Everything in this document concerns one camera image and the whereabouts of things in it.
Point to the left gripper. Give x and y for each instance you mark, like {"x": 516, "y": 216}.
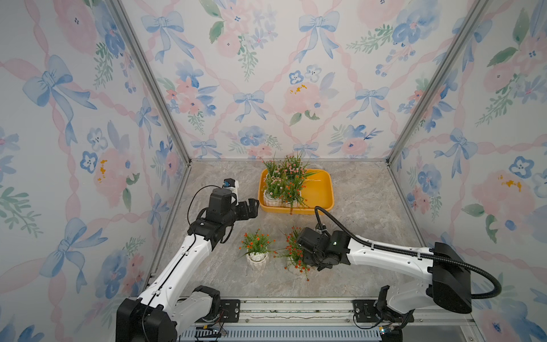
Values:
{"x": 253, "y": 209}

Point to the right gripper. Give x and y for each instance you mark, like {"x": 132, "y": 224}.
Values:
{"x": 306, "y": 241}

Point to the red flower pot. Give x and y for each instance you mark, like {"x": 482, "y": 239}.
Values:
{"x": 293, "y": 254}
{"x": 291, "y": 196}
{"x": 257, "y": 247}

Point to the pink gypsophila pot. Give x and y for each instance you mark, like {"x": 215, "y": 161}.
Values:
{"x": 273, "y": 168}
{"x": 273, "y": 191}
{"x": 293, "y": 167}

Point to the yellow plastic storage box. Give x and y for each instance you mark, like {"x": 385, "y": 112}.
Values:
{"x": 318, "y": 191}

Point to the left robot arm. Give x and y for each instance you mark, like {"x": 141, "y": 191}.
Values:
{"x": 159, "y": 314}

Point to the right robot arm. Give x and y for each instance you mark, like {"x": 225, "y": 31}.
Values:
{"x": 438, "y": 275}

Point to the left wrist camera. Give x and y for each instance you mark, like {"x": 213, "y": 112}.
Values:
{"x": 232, "y": 185}

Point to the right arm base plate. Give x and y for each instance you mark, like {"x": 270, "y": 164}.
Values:
{"x": 369, "y": 311}

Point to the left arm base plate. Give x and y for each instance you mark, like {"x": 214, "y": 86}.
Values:
{"x": 228, "y": 311}

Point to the aluminium front rail frame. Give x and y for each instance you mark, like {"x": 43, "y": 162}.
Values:
{"x": 330, "y": 319}

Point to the left corner aluminium post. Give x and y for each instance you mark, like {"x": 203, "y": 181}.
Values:
{"x": 121, "y": 18}

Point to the corner aluminium post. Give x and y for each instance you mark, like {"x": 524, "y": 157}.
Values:
{"x": 471, "y": 21}
{"x": 121, "y": 18}

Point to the right corner aluminium post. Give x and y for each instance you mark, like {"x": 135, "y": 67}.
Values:
{"x": 471, "y": 21}

